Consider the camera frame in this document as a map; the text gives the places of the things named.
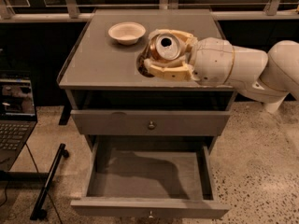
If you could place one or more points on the open grey middle drawer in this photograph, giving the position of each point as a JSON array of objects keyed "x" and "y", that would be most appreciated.
[{"x": 144, "y": 182}]

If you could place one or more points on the black table leg bar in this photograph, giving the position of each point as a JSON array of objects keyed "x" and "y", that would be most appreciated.
[{"x": 38, "y": 211}]

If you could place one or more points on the orange soda can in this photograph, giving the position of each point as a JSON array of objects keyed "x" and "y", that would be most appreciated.
[{"x": 165, "y": 47}]

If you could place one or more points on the metal window railing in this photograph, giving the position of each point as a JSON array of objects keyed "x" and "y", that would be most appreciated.
[{"x": 74, "y": 3}]

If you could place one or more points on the closed grey top drawer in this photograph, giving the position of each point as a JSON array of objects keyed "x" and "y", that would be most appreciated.
[{"x": 156, "y": 123}]

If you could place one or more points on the white paper bowl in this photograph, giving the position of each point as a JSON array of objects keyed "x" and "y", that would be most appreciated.
[{"x": 127, "y": 33}]

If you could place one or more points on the black laptop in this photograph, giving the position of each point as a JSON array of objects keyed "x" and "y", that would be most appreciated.
[{"x": 17, "y": 115}]

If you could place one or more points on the grey drawer cabinet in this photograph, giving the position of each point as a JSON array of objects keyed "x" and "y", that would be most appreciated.
[{"x": 102, "y": 74}]

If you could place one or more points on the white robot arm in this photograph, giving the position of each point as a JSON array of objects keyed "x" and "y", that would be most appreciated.
[{"x": 267, "y": 77}]

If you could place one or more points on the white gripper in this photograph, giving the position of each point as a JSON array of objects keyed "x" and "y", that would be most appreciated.
[{"x": 213, "y": 61}]

